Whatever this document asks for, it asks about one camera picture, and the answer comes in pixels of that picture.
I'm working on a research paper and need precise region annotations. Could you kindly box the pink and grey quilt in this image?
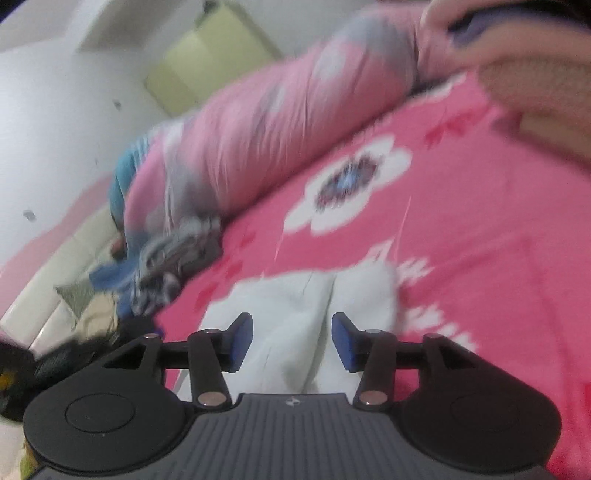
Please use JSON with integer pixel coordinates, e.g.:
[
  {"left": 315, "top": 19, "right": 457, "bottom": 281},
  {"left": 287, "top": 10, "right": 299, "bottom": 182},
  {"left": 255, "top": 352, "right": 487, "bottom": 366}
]
[{"left": 124, "top": 4, "right": 467, "bottom": 241}]

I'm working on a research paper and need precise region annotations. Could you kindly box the green-grey patterned cushion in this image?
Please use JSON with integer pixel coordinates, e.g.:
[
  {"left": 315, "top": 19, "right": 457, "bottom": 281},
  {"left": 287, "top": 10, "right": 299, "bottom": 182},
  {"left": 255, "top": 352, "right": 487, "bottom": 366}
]
[{"left": 55, "top": 279, "right": 100, "bottom": 319}]

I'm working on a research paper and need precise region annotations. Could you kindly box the grey patterned garment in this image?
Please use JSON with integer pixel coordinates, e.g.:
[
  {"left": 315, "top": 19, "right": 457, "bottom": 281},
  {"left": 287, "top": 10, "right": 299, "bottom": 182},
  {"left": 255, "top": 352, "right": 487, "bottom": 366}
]
[{"left": 129, "top": 217, "right": 225, "bottom": 319}]

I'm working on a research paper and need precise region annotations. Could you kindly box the pink floral bed sheet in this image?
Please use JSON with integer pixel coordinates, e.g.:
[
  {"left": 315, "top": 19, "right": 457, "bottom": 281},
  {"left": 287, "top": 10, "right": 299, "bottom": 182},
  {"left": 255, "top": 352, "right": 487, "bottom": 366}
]
[{"left": 152, "top": 69, "right": 591, "bottom": 480}]

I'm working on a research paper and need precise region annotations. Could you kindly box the another person's forearm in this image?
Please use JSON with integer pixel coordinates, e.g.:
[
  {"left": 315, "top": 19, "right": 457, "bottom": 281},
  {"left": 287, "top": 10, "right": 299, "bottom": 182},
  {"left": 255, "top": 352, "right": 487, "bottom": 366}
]
[{"left": 478, "top": 51, "right": 591, "bottom": 171}]

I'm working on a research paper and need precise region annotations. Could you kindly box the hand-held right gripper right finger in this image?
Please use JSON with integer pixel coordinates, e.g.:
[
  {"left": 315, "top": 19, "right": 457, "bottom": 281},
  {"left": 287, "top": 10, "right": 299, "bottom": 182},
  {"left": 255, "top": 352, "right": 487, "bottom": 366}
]
[{"left": 331, "top": 311, "right": 485, "bottom": 409}]

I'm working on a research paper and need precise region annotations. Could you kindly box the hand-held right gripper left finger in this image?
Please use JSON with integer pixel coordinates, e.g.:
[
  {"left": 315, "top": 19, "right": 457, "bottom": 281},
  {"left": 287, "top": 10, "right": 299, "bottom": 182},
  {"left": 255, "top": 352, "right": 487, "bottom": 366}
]
[{"left": 102, "top": 312, "right": 254, "bottom": 409}]

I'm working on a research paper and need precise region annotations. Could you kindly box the white shirt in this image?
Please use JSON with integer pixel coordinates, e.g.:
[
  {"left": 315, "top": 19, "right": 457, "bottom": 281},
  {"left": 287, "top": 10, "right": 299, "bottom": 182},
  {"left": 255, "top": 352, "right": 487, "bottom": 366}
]
[{"left": 178, "top": 258, "right": 400, "bottom": 398}]

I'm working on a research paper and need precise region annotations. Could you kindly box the cream leather headboard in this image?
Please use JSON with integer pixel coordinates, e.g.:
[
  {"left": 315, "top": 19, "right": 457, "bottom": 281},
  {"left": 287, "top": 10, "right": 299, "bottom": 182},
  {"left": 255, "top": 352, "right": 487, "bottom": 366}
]
[{"left": 0, "top": 212, "right": 121, "bottom": 344}]

